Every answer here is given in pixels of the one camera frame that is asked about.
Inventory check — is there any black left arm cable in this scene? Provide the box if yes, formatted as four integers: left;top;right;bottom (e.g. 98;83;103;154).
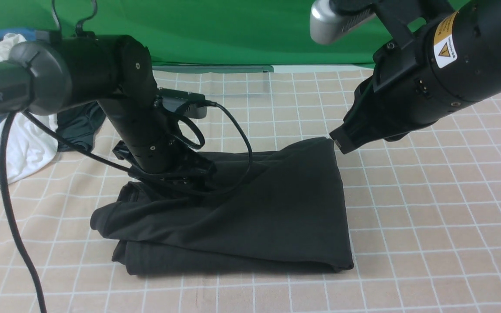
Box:
0;0;253;313

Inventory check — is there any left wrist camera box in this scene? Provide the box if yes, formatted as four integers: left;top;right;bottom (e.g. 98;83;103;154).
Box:
157;87;207;119

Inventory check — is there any dark gray long-sleeve shirt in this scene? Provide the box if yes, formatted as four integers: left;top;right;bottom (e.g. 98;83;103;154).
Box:
90;137;354;276

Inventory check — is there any dark teal crumpled shirt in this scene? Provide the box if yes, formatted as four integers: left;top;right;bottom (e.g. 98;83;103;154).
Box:
0;102;107;153

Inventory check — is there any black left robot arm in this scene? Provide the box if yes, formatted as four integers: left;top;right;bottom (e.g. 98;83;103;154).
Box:
0;32;216;194

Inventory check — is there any green backdrop cloth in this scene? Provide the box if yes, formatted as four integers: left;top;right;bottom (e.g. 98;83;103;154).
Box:
0;0;468;70

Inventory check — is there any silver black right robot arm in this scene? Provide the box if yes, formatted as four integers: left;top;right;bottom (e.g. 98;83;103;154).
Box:
328;0;501;154

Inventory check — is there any beige checkered table mat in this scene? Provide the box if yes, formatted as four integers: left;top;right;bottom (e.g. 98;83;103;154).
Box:
0;67;501;313

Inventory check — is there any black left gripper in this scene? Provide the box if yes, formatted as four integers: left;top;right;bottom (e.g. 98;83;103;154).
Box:
99;98;215;192

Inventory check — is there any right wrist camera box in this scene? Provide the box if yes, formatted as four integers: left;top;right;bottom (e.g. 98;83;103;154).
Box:
310;0;447;46

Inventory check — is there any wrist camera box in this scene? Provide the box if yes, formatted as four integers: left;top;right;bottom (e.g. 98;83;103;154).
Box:
157;87;207;119
310;0;447;46

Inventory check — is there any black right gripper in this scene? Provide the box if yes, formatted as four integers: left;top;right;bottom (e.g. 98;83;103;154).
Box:
330;40;455;154

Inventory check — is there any white crumpled shirt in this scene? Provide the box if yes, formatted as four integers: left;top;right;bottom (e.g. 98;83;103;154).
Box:
0;30;58;183

